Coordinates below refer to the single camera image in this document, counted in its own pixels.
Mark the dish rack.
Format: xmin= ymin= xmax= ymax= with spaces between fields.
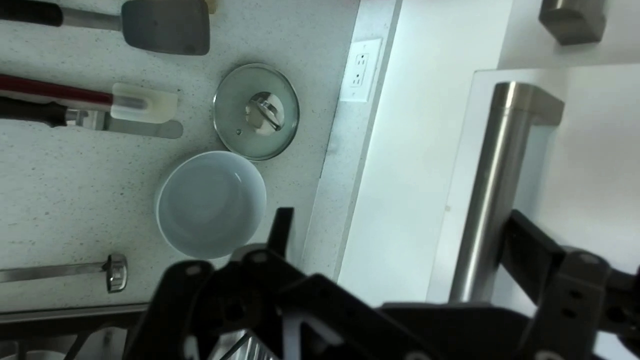
xmin=0 ymin=303 xmax=281 ymax=360

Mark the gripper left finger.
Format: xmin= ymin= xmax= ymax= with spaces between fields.
xmin=122 ymin=207 xmax=436 ymax=360

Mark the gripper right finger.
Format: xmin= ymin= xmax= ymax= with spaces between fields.
xmin=500 ymin=209 xmax=640 ymax=360

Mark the white cupboard door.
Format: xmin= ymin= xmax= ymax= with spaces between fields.
xmin=427 ymin=65 xmax=640 ymax=360
xmin=497 ymin=0 xmax=640 ymax=70

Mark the grey spatula with black handle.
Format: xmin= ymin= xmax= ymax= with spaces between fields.
xmin=0 ymin=0 xmax=211 ymax=56

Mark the steel utensil with round end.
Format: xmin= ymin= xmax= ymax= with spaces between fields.
xmin=0 ymin=253 xmax=129 ymax=294

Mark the white wall cupboard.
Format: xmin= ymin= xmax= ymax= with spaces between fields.
xmin=427 ymin=0 xmax=640 ymax=360

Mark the black-handled steel knife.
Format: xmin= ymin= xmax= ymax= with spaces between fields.
xmin=0 ymin=96 xmax=185 ymax=140

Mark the pale blue bowl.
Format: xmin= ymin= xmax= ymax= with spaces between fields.
xmin=154 ymin=150 xmax=268 ymax=261

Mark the steel cupboard door handle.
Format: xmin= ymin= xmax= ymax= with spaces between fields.
xmin=538 ymin=0 xmax=607 ymax=46
xmin=447 ymin=81 xmax=566 ymax=306

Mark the glass pot lid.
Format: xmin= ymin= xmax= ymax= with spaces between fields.
xmin=212 ymin=62 xmax=301 ymax=162

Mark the white wall socket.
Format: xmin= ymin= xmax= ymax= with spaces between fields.
xmin=339 ymin=38 xmax=384 ymax=104

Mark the red-handled silicone spatula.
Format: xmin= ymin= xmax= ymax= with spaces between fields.
xmin=0 ymin=74 xmax=179 ymax=125

